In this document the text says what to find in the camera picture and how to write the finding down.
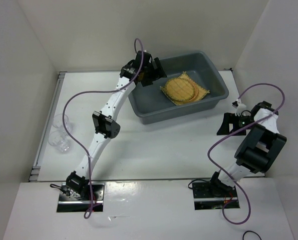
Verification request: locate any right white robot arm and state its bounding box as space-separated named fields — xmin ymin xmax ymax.
xmin=208 ymin=101 xmax=287 ymax=197

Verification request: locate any round bamboo tray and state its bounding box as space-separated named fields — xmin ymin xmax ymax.
xmin=164 ymin=77 xmax=196 ymax=102

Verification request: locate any aluminium table rail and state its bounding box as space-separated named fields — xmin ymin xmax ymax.
xmin=29 ymin=71 xmax=67 ymax=182

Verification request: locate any grey plastic bin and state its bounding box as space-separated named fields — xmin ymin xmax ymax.
xmin=129 ymin=51 xmax=229 ymax=125

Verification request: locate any black cable loop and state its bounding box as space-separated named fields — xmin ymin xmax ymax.
xmin=243 ymin=230 xmax=262 ymax=240

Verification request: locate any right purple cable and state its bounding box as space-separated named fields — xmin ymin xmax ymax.
xmin=207 ymin=83 xmax=286 ymax=225

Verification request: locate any clear plastic cup lower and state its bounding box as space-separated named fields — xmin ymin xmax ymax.
xmin=48 ymin=130 xmax=70 ymax=153

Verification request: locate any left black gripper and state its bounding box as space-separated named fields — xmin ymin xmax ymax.
xmin=141 ymin=58 xmax=167 ymax=87

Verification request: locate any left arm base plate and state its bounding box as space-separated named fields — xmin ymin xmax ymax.
xmin=54 ymin=182 xmax=105 ymax=213

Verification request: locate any round orange woven tray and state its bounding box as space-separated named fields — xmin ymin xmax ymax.
xmin=188 ymin=83 xmax=199 ymax=102

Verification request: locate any purple cable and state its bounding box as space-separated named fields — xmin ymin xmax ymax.
xmin=207 ymin=83 xmax=286 ymax=225
xmin=63 ymin=37 xmax=146 ymax=219

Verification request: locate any rectangular woven bamboo mat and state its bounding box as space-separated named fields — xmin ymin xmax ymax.
xmin=160 ymin=71 xmax=210 ymax=106

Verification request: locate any clear plastic cup upper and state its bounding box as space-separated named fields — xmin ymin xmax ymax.
xmin=52 ymin=114 xmax=73 ymax=134

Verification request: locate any clear plastic cup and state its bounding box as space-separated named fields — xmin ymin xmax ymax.
xmin=48 ymin=130 xmax=70 ymax=153
xmin=52 ymin=114 xmax=73 ymax=134

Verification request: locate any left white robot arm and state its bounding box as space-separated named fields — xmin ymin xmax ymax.
xmin=66 ymin=51 xmax=167 ymax=200

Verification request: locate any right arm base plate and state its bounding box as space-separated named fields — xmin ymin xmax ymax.
xmin=188 ymin=178 xmax=240 ymax=210

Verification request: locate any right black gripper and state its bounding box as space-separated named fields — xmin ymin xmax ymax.
xmin=216 ymin=112 xmax=256 ymax=136

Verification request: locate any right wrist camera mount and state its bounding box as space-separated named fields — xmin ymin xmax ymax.
xmin=232 ymin=98 xmax=247 ymax=116

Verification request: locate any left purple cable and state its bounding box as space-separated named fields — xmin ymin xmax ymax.
xmin=63 ymin=37 xmax=146 ymax=219

